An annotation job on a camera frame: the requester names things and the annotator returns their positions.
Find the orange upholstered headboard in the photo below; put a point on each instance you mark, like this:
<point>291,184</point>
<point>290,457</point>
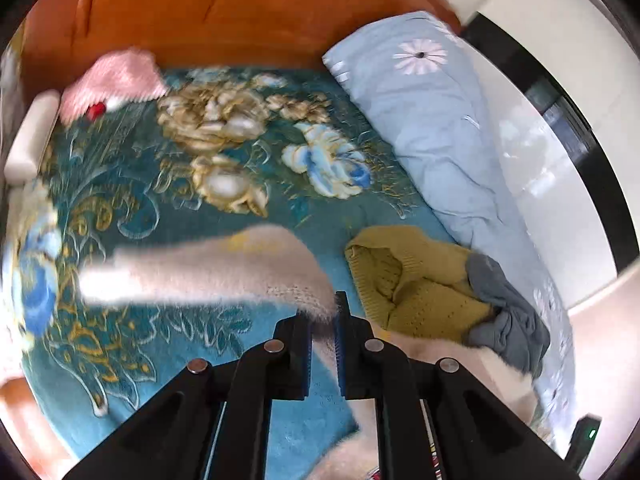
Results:
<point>225,10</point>

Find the cream fuzzy knit sweater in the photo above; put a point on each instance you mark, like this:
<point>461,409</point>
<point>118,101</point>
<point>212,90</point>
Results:
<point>240,270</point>

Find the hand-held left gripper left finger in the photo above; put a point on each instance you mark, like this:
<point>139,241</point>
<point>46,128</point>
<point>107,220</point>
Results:
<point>306,366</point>

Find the olive yellow knit sweater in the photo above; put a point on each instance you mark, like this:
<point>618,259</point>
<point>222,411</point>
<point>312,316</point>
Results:
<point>425,295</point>

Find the light blue floral quilt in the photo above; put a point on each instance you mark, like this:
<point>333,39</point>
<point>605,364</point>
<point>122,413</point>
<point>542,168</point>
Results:
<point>430,125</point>

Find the pink knit garment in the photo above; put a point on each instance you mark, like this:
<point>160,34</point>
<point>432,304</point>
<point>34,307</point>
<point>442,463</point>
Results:
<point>117,82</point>

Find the teal floral blanket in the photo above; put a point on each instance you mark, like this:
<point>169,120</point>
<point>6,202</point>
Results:
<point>175,200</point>

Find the small red object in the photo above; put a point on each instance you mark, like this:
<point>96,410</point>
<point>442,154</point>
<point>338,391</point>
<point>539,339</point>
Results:
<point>96,110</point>

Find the white cylindrical pillow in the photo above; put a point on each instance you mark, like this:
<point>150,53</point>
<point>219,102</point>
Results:
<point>31,136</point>

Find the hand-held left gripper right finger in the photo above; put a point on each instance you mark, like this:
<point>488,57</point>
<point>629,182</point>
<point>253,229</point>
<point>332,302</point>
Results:
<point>342,356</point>

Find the grey garment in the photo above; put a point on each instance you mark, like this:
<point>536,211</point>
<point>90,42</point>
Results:
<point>510,327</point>

